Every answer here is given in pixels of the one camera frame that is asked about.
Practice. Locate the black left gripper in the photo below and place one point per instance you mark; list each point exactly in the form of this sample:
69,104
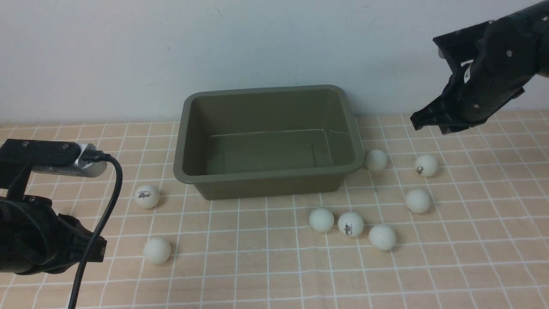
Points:
34,239

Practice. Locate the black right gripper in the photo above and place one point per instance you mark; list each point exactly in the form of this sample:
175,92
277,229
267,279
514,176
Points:
506,62

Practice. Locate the white ball with logo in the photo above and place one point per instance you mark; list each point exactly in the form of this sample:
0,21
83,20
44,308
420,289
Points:
147,196
351,224
426,165

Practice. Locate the plain white ball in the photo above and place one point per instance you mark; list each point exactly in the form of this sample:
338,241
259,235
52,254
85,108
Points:
157,250
321,220
382,237
417,200
376,160

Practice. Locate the white ball with logo centre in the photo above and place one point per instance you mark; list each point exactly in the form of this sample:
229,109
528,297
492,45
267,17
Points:
351,224

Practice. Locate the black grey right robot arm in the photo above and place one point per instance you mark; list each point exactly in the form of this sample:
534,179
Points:
536,14

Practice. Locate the olive green plastic bin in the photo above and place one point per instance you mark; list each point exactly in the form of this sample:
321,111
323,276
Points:
267,142

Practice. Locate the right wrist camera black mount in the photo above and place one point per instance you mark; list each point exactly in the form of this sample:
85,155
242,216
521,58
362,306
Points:
462,45

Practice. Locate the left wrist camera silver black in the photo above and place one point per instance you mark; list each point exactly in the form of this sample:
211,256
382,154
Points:
20,157

